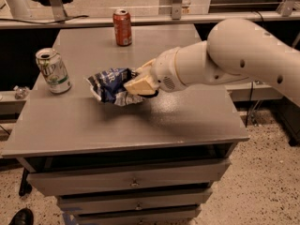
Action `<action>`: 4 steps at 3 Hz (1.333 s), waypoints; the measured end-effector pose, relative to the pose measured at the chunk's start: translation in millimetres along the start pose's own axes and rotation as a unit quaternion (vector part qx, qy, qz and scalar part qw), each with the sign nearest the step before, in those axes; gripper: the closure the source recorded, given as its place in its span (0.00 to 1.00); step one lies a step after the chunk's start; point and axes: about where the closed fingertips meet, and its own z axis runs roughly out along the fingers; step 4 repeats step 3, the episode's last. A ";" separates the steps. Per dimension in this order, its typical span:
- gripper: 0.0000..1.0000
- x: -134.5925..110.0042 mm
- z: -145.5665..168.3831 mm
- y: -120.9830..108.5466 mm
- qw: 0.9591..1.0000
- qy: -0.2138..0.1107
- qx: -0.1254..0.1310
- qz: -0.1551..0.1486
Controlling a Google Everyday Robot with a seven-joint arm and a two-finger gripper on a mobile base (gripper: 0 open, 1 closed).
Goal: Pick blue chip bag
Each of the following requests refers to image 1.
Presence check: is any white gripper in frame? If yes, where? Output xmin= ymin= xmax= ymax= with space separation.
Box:
xmin=124 ymin=47 xmax=187 ymax=96

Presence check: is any blue chip bag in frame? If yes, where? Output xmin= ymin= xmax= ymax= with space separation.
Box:
xmin=86 ymin=68 xmax=145 ymax=107

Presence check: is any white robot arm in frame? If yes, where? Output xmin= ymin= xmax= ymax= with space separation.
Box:
xmin=124 ymin=19 xmax=300 ymax=106

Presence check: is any red soda can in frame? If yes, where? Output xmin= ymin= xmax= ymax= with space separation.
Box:
xmin=112 ymin=8 xmax=132 ymax=46

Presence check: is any grey drawer cabinet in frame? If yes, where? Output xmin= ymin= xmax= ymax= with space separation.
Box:
xmin=1 ymin=23 xmax=250 ymax=225

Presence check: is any green and white soda can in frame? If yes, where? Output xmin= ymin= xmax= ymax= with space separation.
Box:
xmin=36 ymin=48 xmax=71 ymax=94

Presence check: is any crumpled clear wrapper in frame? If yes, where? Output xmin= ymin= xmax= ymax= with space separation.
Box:
xmin=13 ymin=85 xmax=30 ymax=99

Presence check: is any middle grey drawer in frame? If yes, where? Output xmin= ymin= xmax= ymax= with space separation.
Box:
xmin=58 ymin=187 xmax=212 ymax=215

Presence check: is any grey drawer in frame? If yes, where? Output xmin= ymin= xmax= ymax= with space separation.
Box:
xmin=76 ymin=205 xmax=201 ymax=225
xmin=27 ymin=158 xmax=231 ymax=196
xmin=58 ymin=187 xmax=212 ymax=215

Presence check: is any bottom grey drawer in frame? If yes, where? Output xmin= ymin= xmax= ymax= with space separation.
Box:
xmin=76 ymin=205 xmax=201 ymax=225

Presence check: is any top grey drawer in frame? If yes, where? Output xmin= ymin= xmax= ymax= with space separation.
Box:
xmin=27 ymin=158 xmax=231 ymax=196

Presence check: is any black shoe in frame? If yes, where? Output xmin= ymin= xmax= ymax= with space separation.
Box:
xmin=8 ymin=208 xmax=34 ymax=225

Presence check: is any grey metal rail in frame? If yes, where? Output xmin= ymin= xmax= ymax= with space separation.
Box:
xmin=0 ymin=10 xmax=300 ymax=29

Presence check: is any grey metal bracket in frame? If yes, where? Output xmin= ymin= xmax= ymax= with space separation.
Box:
xmin=172 ymin=0 xmax=182 ymax=20

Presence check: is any black cable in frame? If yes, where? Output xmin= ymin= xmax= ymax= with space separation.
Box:
xmin=0 ymin=14 xmax=90 ymax=25

